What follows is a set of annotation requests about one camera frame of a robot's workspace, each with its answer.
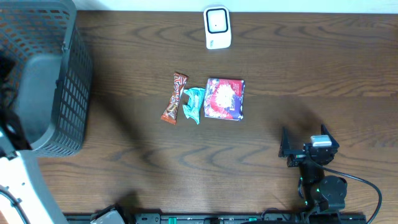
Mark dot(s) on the pink purple liner pack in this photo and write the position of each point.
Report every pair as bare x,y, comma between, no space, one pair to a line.
224,99

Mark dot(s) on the grey plastic basket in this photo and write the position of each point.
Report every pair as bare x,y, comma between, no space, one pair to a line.
46,74

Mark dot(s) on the orange Top chocolate bar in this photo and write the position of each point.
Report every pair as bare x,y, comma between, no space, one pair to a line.
171,111

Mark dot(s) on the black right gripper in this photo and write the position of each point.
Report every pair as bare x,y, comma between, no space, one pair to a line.
302,154

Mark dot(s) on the teal snack wrapper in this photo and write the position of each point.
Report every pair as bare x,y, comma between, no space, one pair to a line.
195,100

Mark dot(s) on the white barcode scanner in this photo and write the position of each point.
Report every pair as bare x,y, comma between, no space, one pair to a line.
217,27

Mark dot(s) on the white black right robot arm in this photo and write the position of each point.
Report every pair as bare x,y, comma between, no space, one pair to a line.
322,193

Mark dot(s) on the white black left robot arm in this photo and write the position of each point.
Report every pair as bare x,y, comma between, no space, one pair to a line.
22,183

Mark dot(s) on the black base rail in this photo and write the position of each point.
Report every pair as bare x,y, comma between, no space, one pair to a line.
270,217

